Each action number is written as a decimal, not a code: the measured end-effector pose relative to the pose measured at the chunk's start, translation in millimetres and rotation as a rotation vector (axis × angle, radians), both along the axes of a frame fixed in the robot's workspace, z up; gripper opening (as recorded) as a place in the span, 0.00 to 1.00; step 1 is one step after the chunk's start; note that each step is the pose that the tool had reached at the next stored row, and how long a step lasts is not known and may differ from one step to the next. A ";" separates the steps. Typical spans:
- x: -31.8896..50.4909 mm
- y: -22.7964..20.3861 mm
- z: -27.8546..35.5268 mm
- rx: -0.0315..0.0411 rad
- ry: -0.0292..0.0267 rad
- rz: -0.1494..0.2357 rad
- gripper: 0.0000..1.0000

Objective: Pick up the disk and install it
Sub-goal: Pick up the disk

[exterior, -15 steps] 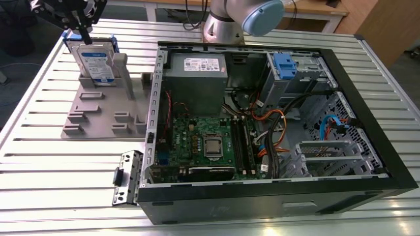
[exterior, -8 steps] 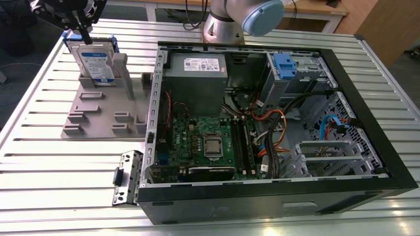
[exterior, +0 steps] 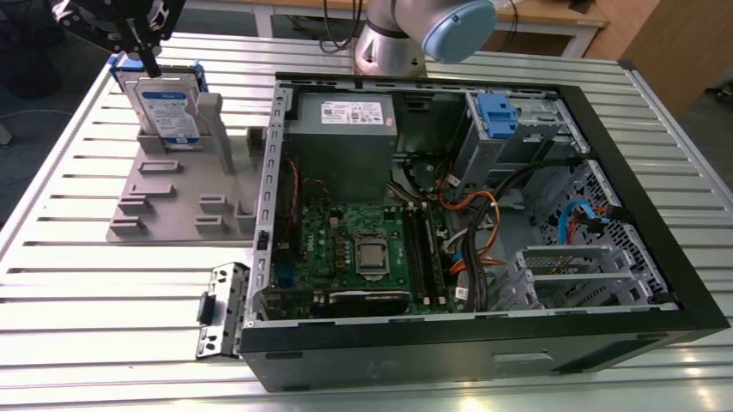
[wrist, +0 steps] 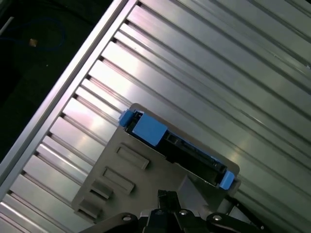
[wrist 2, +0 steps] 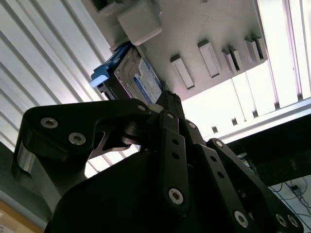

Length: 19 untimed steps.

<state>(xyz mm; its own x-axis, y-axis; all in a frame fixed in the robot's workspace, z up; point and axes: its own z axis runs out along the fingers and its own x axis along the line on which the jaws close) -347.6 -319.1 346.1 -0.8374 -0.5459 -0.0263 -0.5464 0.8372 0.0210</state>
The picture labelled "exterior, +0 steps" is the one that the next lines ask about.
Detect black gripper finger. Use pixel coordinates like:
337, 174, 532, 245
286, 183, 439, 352
49, 0, 157, 80
121, 0, 188, 78

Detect hard disk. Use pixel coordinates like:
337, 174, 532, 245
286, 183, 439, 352
110, 59, 206, 153

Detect silver disk bay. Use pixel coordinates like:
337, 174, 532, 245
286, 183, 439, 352
491, 244, 659, 312

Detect black office chair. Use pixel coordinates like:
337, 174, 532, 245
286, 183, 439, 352
0, 0, 65, 100

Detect grey parts rack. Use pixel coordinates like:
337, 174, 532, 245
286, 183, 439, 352
105, 90, 270, 245

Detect grey power supply unit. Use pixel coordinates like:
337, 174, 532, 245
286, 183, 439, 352
282, 92, 400, 206

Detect green motherboard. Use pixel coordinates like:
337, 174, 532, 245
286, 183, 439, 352
268, 203, 460, 319

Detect blue drive cage latch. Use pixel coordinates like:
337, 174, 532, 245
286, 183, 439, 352
473, 93, 519, 139

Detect grey optical drive cage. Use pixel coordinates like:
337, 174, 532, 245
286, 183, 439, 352
456, 88, 591, 186

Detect silver CPU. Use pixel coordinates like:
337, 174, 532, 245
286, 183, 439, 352
355, 243, 392, 276

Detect black graphics card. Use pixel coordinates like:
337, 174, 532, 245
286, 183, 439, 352
256, 288, 413, 321

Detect black PC case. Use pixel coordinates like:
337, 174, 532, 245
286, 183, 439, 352
237, 70, 731, 394

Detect wooden cabinet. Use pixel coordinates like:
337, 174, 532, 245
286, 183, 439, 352
583, 0, 733, 118

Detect thin red wire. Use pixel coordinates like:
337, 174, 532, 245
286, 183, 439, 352
285, 156, 302, 258

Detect metal expansion slot bracket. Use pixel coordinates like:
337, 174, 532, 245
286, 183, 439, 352
193, 261, 253, 360

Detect wooden desk white frame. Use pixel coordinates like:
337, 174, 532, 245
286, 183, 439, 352
250, 0, 608, 59

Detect orange power wires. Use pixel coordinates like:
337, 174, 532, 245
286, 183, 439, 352
437, 191, 508, 276

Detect black cable bundle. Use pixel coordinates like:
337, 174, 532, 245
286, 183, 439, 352
461, 158, 579, 312

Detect blue data wire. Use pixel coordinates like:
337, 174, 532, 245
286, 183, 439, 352
559, 199, 602, 248

